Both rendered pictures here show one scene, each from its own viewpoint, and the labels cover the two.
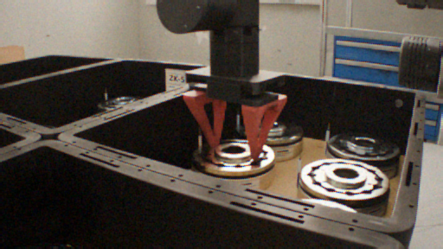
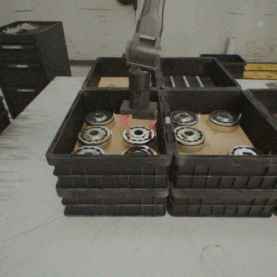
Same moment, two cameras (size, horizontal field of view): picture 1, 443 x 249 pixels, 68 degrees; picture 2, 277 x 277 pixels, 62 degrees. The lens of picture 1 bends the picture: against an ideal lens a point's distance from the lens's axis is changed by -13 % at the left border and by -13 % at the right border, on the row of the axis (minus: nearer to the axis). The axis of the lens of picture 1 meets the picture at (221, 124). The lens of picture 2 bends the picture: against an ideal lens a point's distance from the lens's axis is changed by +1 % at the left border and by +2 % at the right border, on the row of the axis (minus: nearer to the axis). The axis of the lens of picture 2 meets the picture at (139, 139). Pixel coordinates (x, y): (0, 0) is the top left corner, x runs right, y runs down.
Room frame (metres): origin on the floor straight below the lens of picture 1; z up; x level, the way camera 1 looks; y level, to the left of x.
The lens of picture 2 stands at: (0.95, -0.32, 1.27)
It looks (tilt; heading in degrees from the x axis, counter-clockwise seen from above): 36 degrees down; 149
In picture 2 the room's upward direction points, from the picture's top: straight up
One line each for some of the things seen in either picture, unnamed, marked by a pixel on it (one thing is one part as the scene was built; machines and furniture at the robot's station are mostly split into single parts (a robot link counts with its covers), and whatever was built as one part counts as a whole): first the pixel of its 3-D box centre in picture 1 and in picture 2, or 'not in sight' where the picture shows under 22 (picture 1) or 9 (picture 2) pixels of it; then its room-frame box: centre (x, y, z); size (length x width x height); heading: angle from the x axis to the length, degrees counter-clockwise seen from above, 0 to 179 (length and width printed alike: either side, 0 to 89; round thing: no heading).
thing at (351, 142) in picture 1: (364, 143); (86, 156); (0.45, -0.20, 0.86); 0.05 x 0.05 x 0.01
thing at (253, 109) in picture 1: (247, 118); (133, 121); (0.42, -0.03, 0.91); 0.07 x 0.07 x 0.09; 52
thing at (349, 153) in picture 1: (363, 147); (87, 157); (0.45, -0.20, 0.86); 0.10 x 0.10 x 0.01
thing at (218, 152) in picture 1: (234, 151); (138, 133); (0.42, -0.01, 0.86); 0.05 x 0.05 x 0.01
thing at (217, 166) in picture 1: (233, 156); (138, 134); (0.42, -0.01, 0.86); 0.10 x 0.10 x 0.01
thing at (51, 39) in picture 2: not in sight; (39, 76); (-1.48, -0.04, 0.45); 0.60 x 0.45 x 0.90; 146
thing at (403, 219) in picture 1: (287, 118); (116, 118); (0.39, -0.07, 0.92); 0.40 x 0.30 x 0.02; 149
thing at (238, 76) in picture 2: not in sight; (217, 80); (-0.65, 1.57, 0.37); 0.40 x 0.30 x 0.45; 57
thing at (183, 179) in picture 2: (105, 119); (212, 132); (0.54, 0.18, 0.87); 0.40 x 0.30 x 0.11; 149
